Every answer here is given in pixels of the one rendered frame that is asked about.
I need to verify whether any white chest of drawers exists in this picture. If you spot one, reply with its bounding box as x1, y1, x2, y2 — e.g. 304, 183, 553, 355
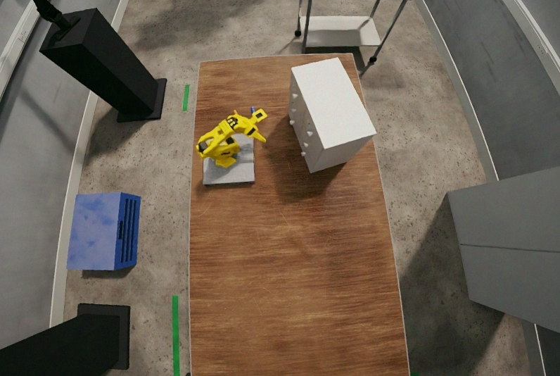
291, 58, 376, 173

